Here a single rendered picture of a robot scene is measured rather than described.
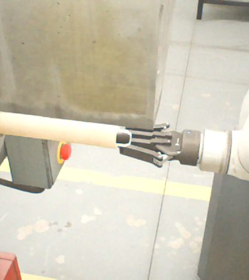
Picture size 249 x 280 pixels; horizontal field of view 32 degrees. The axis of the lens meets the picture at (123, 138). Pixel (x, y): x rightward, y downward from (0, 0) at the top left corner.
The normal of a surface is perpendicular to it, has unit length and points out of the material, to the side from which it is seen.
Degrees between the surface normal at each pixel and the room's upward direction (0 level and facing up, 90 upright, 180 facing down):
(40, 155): 90
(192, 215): 0
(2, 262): 0
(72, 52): 90
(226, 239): 90
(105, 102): 90
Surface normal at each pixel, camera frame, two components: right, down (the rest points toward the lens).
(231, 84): 0.00, -0.79
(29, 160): -0.20, 0.60
